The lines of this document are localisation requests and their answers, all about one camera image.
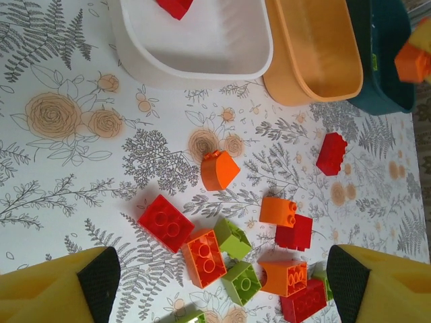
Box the orange rectangular lego brick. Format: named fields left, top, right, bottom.
left=180, top=228, right=228, bottom=289

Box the orange curved lego brick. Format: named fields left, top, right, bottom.
left=201, top=150, right=242, bottom=192
left=259, top=196, right=298, bottom=226

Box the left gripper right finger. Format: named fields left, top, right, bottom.
left=326, top=244, right=431, bottom=323

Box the floral white tablecloth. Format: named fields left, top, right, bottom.
left=0, top=0, right=431, bottom=323

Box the orange arch lego brick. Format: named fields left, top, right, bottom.
left=257, top=259, right=308, bottom=297

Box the white plastic container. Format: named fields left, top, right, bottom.
left=109, top=0, right=274, bottom=90

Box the flat red lego brick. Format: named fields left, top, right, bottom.
left=155, top=0, right=194, bottom=21

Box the dark teal plastic container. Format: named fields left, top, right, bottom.
left=345, top=0, right=417, bottom=116

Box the red rectangular lego brick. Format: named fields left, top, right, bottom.
left=279, top=278, right=328, bottom=323

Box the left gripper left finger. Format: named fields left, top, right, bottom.
left=0, top=246, right=121, bottom=323

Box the green lego brick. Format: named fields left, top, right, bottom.
left=213, top=217, right=253, bottom=261
left=221, top=260, right=263, bottom=307
left=311, top=268, right=334, bottom=302
left=158, top=309, right=207, bottom=323

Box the wide red lego brick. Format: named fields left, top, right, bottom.
left=137, top=194, right=195, bottom=254

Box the red square lego brick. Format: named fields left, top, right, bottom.
left=315, top=132, right=348, bottom=176
left=275, top=214, right=314, bottom=252

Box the light orange plastic container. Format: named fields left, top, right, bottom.
left=262, top=0, right=364, bottom=108

